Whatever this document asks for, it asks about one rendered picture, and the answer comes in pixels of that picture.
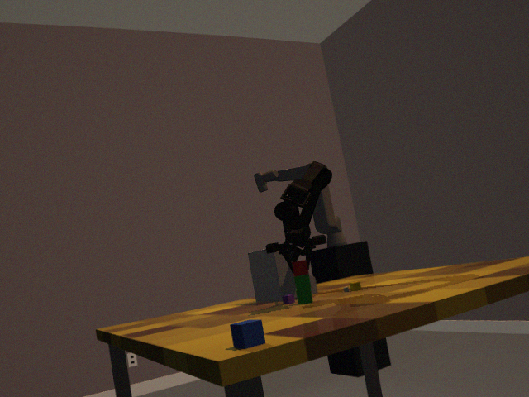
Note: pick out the red block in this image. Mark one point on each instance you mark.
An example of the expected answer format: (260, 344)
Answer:
(300, 268)

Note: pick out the small purple block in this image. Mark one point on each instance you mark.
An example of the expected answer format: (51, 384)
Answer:
(288, 299)

